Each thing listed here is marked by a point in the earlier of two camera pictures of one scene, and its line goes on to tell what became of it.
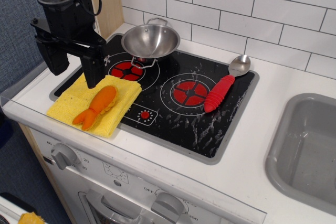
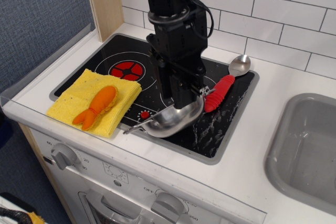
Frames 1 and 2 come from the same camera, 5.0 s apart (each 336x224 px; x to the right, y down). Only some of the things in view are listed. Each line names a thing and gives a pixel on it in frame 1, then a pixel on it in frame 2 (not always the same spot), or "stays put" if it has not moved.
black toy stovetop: (188, 104) stays put
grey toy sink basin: (300, 160) stays put
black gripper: (69, 23) -> (180, 40)
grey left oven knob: (63, 156) stays put
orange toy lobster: (102, 102) stays put
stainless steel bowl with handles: (145, 43) -> (174, 121)
